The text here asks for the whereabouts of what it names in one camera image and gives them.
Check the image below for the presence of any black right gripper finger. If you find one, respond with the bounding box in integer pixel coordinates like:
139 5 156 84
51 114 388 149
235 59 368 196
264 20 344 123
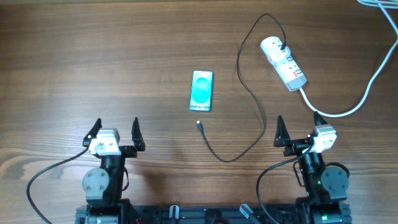
313 111 328 126
274 115 291 147

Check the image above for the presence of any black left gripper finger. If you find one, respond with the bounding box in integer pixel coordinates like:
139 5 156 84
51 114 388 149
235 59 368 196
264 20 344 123
131 117 146 151
82 118 102 147

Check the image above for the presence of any black USB charging cable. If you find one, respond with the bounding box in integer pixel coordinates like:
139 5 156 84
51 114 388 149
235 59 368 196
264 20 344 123
196 12 287 164

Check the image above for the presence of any Galaxy smartphone teal screen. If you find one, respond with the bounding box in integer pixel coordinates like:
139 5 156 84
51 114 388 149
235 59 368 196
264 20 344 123
189 70 213 112

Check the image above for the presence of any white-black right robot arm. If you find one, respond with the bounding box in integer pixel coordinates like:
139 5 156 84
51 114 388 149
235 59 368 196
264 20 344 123
274 112 352 224

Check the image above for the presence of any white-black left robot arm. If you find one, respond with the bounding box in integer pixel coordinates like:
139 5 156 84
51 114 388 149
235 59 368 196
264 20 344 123
75 118 146 224

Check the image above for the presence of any white USB charger plug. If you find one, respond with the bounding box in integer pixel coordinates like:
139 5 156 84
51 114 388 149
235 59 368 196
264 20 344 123
267 47 290 65

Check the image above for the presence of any white power strip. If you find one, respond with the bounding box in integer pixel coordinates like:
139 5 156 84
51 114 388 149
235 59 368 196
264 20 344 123
261 36 307 91

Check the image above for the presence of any black right camera cable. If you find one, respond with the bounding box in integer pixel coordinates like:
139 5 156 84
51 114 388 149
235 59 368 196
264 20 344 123
256 143 315 224

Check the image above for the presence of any black camera cable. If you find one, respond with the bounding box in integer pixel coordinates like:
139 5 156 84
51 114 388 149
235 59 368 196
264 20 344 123
256 143 315 224
25 147 90 224

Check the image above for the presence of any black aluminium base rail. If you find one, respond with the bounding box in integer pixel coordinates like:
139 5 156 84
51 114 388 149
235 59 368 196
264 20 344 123
75 203 353 224

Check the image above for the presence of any black left camera cable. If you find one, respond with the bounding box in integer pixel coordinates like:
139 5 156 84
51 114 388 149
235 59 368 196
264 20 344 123
25 147 90 224

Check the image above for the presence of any white power strip cord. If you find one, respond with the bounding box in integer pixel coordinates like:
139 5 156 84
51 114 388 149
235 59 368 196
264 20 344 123
298 2 398 119

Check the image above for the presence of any white cables table corner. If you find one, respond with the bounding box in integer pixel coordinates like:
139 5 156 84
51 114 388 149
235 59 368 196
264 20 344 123
357 0 398 9

